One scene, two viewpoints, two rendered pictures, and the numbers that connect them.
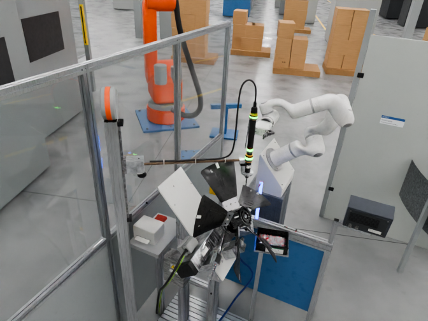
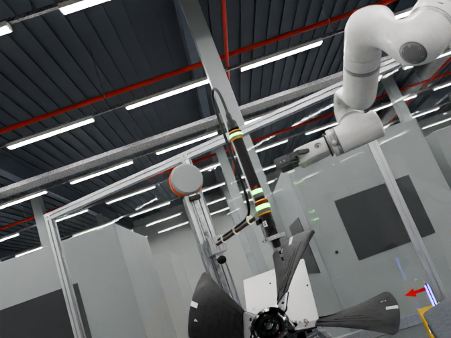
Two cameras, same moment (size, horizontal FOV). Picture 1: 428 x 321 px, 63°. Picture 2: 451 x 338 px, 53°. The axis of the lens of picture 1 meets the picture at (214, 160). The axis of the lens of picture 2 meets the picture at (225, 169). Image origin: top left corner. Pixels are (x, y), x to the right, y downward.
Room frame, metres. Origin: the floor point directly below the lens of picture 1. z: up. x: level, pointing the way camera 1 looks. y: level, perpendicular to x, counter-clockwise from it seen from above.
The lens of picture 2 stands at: (1.38, -1.55, 1.37)
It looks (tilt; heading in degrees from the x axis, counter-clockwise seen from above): 13 degrees up; 80
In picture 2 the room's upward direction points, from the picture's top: 20 degrees counter-clockwise
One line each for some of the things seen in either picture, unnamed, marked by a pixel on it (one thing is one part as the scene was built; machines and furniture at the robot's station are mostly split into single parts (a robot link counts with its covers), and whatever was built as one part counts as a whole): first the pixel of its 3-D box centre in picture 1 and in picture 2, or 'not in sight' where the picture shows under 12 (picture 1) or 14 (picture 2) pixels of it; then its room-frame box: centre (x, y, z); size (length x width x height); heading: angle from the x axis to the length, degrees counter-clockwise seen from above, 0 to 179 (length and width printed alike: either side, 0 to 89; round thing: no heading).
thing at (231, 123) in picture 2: (250, 141); (252, 178); (1.70, -0.19, 1.65); 0.04 x 0.04 x 0.46
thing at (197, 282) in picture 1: (198, 282); not in sight; (1.67, 0.06, 0.56); 0.19 x 0.04 x 0.04; 66
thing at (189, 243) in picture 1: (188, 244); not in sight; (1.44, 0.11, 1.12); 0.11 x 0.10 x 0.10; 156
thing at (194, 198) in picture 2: (125, 174); (215, 260); (1.57, 0.47, 1.48); 0.05 x 0.03 x 0.62; 11
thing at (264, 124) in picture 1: (262, 127); (314, 151); (1.89, -0.28, 1.65); 0.11 x 0.10 x 0.07; 156
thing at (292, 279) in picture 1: (263, 262); not in sight; (1.99, -0.43, 0.45); 0.82 x 0.01 x 0.66; 66
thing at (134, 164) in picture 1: (134, 164); (214, 246); (1.58, 0.42, 1.54); 0.10 x 0.07 x 0.08; 101
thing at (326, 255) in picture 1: (316, 288); not in sight; (1.81, -0.82, 0.39); 0.04 x 0.04 x 0.78; 66
